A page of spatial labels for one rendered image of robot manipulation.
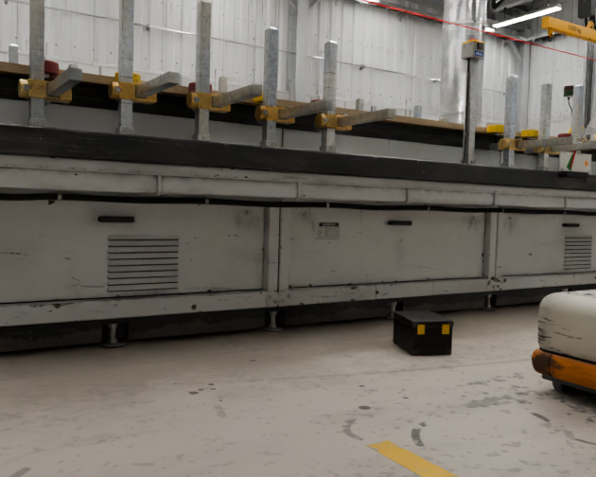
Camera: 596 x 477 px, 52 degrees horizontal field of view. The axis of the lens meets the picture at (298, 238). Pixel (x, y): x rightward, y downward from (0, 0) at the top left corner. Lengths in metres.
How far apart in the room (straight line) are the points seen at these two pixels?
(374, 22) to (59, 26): 5.60
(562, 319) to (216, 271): 1.22
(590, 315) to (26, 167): 1.57
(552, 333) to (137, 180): 1.29
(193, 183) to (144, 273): 0.40
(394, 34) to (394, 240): 9.71
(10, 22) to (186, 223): 7.32
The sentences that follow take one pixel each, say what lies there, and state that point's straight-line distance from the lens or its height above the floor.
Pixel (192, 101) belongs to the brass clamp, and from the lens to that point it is 2.02.
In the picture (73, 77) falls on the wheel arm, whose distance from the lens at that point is 1.63.
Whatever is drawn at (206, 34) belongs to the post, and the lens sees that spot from 2.09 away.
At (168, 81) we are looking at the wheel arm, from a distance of 1.70.
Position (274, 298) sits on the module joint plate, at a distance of 2.42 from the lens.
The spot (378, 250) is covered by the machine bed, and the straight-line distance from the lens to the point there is 2.75.
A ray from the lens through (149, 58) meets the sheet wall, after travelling 9.75.
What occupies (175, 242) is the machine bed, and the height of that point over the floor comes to 0.36.
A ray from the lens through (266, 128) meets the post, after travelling 2.14.
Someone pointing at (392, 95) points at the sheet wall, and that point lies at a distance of 12.09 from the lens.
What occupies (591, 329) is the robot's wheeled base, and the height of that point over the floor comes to 0.21.
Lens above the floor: 0.50
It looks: 3 degrees down
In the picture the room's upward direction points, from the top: 2 degrees clockwise
